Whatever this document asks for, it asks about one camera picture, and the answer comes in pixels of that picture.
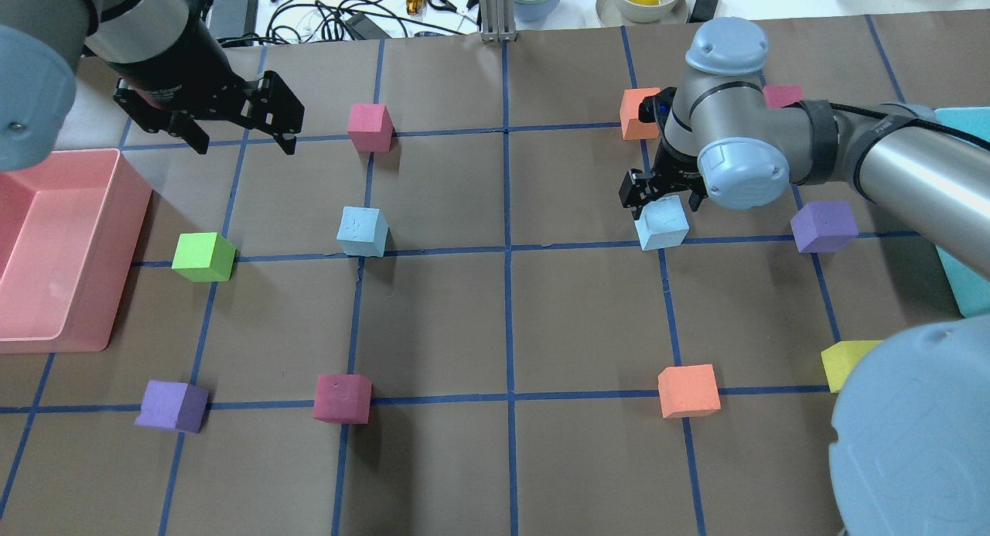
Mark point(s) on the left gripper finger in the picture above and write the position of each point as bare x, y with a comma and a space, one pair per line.
270, 106
177, 124

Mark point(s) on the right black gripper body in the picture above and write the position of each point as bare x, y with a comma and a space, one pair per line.
677, 172

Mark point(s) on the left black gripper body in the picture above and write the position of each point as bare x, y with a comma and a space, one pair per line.
179, 73

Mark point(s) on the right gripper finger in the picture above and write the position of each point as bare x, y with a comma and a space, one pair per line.
638, 188
696, 198

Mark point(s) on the light blue block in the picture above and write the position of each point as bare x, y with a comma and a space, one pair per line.
363, 232
662, 224

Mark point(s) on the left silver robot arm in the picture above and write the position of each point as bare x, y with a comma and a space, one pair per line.
42, 42

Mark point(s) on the orange block table edge side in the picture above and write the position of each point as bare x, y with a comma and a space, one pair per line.
632, 128

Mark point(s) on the black power brick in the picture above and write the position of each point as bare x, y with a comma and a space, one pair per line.
232, 22

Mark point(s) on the magenta block table edge side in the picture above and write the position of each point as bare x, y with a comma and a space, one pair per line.
370, 128

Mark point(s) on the far magenta block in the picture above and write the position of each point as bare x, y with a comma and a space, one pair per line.
782, 95

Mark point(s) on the far purple block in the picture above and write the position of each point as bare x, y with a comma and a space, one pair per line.
824, 226

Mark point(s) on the green block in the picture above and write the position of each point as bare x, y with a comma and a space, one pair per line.
204, 257

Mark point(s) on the pink plastic tray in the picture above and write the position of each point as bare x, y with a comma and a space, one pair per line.
70, 226

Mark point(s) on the black small adapter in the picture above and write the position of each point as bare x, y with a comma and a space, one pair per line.
703, 10

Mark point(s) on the white bowl with lemon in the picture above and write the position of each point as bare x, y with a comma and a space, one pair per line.
632, 12

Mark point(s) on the scissors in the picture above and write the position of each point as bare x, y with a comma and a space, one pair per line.
446, 6

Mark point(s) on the orange block robot side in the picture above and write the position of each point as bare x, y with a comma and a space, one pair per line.
688, 391

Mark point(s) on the yellow block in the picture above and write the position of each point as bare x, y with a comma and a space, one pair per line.
840, 359

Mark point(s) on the purple block near tray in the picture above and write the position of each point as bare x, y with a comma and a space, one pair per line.
173, 406

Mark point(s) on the teal plastic bin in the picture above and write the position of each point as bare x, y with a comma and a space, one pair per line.
970, 290

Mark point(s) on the magenta block robot side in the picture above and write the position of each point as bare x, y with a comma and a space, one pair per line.
343, 399

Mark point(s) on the aluminium frame post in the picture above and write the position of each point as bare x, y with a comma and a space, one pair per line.
497, 21

